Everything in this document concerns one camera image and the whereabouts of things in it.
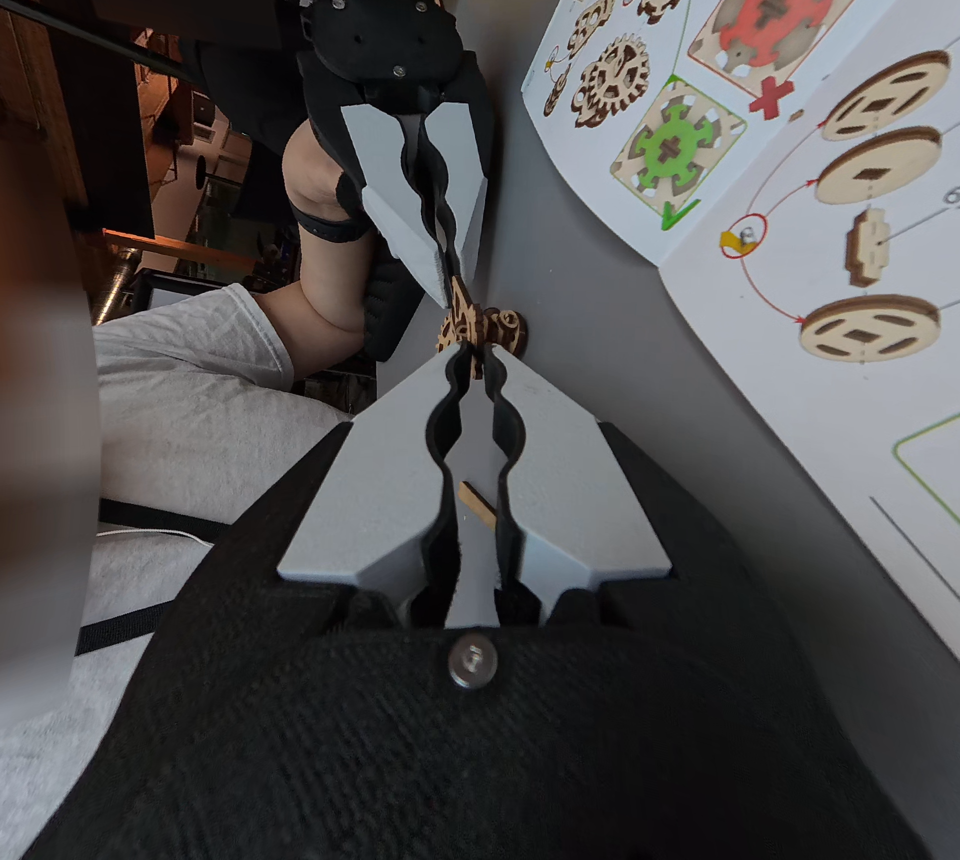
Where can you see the grey desk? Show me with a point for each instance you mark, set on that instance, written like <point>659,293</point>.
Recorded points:
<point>600,320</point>

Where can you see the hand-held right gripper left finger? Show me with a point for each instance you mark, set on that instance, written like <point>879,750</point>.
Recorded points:
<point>367,500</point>

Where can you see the person's left hand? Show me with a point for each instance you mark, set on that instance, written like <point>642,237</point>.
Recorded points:
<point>311,170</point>

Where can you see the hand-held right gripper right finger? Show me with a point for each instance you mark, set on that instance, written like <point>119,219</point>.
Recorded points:
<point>592,500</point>

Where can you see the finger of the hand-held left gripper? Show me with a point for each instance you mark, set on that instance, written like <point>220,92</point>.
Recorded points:
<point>382,163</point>
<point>465,170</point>

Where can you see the person in white shirt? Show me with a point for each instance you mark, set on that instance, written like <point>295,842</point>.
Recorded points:
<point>187,410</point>

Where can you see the wooden lever part with holes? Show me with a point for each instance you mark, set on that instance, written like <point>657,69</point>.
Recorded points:
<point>477,502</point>

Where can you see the small wooden gear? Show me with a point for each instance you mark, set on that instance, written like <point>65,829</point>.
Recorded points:
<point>448,335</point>

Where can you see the assembly instruction booklet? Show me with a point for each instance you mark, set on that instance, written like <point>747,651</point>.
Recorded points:
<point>862,410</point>

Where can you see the wooden hub with axle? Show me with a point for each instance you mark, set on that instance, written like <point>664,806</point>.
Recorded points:
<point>506,331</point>

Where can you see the person's left forearm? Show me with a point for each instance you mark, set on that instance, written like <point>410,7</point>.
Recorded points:
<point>322,305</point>

